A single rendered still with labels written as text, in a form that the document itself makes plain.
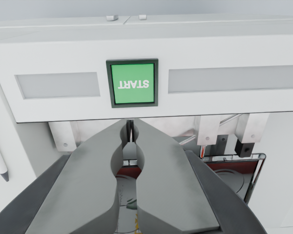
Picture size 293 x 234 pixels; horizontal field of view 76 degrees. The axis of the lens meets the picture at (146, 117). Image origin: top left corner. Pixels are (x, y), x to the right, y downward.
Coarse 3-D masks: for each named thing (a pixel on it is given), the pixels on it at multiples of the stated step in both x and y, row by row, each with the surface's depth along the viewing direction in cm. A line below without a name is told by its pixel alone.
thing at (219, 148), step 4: (220, 136) 40; (224, 136) 40; (216, 140) 41; (220, 140) 40; (224, 140) 40; (212, 144) 44; (216, 144) 41; (220, 144) 41; (224, 144) 41; (212, 148) 44; (216, 148) 41; (220, 148) 41; (224, 148) 41; (212, 152) 44; (216, 152) 42; (220, 152) 42; (224, 152) 42
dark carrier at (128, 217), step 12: (120, 168) 36; (132, 168) 36; (216, 168) 37; (228, 168) 38; (240, 168) 38; (252, 168) 38; (120, 180) 38; (132, 180) 38; (228, 180) 39; (240, 180) 40; (120, 192) 40; (132, 192) 40; (240, 192) 41; (120, 204) 42; (132, 204) 42; (120, 216) 44; (132, 216) 44; (120, 228) 46; (132, 228) 46
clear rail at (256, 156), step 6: (204, 156) 36; (210, 156) 36; (216, 156) 36; (222, 156) 36; (228, 156) 36; (234, 156) 36; (252, 156) 36; (258, 156) 36; (264, 156) 36; (126, 162) 35; (132, 162) 35
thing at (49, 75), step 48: (0, 48) 19; (48, 48) 19; (96, 48) 20; (144, 48) 20; (192, 48) 20; (240, 48) 20; (288, 48) 20; (48, 96) 22; (96, 96) 22; (192, 96) 23; (240, 96) 23; (288, 96) 23
